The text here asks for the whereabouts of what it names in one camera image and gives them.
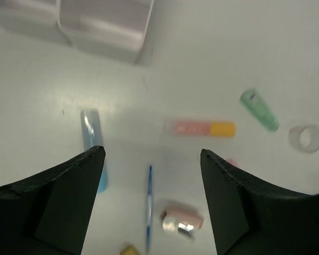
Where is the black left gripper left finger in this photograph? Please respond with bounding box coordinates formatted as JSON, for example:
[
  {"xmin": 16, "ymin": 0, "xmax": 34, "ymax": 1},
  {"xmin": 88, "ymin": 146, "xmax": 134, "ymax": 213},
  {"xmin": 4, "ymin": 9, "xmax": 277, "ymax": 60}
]
[{"xmin": 0, "ymin": 146, "xmax": 106, "ymax": 254}]

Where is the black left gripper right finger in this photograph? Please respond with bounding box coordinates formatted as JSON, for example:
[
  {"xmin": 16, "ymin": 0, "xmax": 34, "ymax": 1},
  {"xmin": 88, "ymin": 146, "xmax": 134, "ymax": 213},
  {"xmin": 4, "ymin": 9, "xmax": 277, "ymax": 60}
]
[{"xmin": 200, "ymin": 149, "xmax": 319, "ymax": 254}]

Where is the pink mini stapler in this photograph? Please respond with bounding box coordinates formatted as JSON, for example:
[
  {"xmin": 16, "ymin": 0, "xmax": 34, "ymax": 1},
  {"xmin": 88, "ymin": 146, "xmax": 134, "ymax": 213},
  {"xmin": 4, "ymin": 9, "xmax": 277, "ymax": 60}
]
[{"xmin": 160, "ymin": 205, "xmax": 204, "ymax": 239}]

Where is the yellow eraser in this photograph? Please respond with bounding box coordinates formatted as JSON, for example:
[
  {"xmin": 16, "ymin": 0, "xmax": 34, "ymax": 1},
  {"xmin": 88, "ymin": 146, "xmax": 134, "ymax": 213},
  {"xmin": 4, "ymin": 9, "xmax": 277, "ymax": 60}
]
[{"xmin": 119, "ymin": 245, "xmax": 140, "ymax": 255}]

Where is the blue highlighter pen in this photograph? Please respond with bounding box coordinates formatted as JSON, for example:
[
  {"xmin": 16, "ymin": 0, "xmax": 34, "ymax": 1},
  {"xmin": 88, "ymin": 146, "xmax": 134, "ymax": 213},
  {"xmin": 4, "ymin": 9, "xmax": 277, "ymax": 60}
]
[{"xmin": 80, "ymin": 109, "xmax": 108, "ymax": 194}]

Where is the pink orange highlighter pen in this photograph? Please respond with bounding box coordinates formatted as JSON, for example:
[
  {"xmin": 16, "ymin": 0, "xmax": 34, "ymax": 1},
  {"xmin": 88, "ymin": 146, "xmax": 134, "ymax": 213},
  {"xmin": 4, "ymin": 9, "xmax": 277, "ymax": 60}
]
[{"xmin": 163, "ymin": 120, "xmax": 236, "ymax": 138}]

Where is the clear tape roll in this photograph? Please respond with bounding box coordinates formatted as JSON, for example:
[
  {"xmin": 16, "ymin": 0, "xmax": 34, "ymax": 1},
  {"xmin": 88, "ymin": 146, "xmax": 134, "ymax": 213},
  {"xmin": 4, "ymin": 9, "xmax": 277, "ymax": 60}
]
[{"xmin": 288, "ymin": 124, "xmax": 319, "ymax": 154}]

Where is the blue ballpoint pen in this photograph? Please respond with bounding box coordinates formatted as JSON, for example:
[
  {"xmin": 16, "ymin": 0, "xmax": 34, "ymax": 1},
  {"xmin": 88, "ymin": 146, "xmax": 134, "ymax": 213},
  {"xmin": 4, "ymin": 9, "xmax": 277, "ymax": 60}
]
[{"xmin": 146, "ymin": 165, "xmax": 153, "ymax": 254}]

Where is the left white compartment organizer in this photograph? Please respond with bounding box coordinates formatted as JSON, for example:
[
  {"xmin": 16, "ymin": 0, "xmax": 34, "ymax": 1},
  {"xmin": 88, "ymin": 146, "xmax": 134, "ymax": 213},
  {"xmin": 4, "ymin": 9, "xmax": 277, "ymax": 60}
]
[{"xmin": 0, "ymin": 1, "xmax": 70, "ymax": 45}]

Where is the white compartment organizer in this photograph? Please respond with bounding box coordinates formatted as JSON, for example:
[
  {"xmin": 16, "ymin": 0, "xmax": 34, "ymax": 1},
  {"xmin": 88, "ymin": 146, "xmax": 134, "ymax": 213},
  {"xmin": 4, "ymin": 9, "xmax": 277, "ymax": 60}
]
[
  {"xmin": 0, "ymin": 1, "xmax": 70, "ymax": 45},
  {"xmin": 57, "ymin": 1, "xmax": 154, "ymax": 63}
]

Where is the right white compartment organizer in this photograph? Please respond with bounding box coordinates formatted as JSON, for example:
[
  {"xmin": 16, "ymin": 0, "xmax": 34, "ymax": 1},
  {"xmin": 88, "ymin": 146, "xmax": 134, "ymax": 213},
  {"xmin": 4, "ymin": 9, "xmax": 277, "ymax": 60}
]
[{"xmin": 57, "ymin": 1, "xmax": 154, "ymax": 63}]

